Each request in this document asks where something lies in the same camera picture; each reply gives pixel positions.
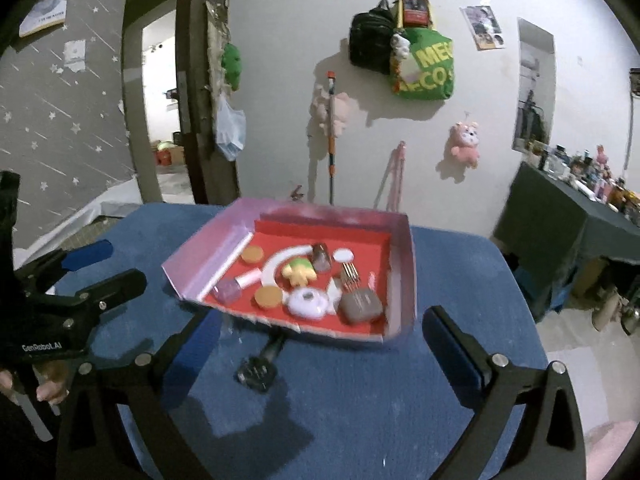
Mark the small brown jar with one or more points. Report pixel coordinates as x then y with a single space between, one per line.
321 257

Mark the row of bottles and figurines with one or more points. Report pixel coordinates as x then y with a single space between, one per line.
580 165

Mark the dark door frame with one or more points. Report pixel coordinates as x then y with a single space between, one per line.
195 85

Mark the pink cloth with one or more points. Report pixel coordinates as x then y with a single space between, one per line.
610 450

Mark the yellow green toy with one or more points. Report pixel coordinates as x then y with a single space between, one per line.
299 271

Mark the grey earbuds case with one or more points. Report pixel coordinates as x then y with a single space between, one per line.
360 305

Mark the green plush toy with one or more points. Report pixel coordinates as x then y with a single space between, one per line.
232 62

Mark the small white plush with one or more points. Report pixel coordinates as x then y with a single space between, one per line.
400 45

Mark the dark wall frame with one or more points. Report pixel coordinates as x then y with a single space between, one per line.
635 82

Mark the cardboard box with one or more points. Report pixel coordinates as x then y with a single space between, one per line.
170 155

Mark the photo sheet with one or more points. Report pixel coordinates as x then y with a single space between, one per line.
482 27

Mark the pink nail polish bottle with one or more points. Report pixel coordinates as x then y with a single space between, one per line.
230 290

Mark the pink plush bear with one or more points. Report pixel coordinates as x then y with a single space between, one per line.
465 142

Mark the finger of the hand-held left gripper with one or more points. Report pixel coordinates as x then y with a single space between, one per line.
117 285
87 255

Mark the wall mirror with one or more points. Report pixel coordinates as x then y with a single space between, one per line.
532 85

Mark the metal fork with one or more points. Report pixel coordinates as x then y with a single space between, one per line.
350 275

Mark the domed amber round disc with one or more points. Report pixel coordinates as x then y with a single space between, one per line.
267 296

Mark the red cardboard tray pink sides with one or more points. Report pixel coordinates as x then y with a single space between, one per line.
280 232

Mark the clear plastic bag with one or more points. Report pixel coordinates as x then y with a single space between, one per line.
229 130

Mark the table with black cloth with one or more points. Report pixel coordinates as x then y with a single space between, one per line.
545 220

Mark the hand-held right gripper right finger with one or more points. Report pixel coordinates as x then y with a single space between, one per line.
452 355

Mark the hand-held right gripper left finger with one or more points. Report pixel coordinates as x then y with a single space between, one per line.
197 345

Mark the white round case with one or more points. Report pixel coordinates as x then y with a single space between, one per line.
310 304

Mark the white book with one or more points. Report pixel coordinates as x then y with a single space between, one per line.
45 10

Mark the green printed bag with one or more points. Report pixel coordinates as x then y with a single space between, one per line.
430 70

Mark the pale pink plush toy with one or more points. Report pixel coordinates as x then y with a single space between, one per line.
344 110

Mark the black backpack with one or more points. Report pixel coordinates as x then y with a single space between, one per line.
370 40

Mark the red yellow box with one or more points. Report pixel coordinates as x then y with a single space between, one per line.
415 10

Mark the person's left hand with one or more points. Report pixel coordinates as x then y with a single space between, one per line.
52 385

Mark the black clamp mount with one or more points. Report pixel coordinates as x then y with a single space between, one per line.
257 370

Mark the orange white broom stick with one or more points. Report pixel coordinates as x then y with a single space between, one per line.
331 160

